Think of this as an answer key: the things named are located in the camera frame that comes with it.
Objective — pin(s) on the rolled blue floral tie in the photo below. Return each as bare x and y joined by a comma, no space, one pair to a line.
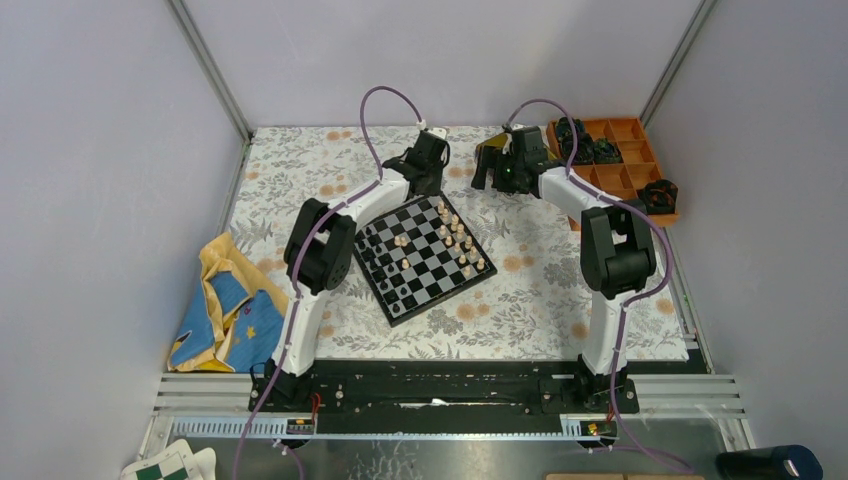
562,127

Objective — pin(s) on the blue yellow cloth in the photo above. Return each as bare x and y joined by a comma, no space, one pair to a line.
235,317

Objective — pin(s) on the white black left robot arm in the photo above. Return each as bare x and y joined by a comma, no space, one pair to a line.
319,250

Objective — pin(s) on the orange wooden divider tray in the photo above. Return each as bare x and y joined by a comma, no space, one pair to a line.
639,165

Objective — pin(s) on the rolled dark floral tie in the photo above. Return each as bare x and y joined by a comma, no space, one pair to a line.
584,154

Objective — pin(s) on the rolled green floral tie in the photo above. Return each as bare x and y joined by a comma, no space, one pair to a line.
606,152

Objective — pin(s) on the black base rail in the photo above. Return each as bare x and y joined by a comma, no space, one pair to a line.
441,397

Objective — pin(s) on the rolled black orange tie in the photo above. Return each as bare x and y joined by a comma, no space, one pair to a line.
659,197

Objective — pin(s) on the floral table mat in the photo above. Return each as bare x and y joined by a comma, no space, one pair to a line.
536,307

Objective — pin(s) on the dark blue cylinder bottle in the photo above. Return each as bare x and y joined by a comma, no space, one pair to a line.
788,462

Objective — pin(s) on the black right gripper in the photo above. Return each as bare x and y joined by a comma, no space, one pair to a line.
494,157

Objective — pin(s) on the black grey chess board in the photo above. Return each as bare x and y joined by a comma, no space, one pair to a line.
437,253

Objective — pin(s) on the gold tin box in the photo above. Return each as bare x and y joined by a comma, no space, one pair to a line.
500,143

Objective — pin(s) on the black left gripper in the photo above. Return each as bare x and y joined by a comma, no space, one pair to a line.
429,188

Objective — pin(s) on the green white checker card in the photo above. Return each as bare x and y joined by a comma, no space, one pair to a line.
176,462

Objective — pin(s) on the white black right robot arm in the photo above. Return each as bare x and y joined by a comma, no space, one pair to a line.
617,254

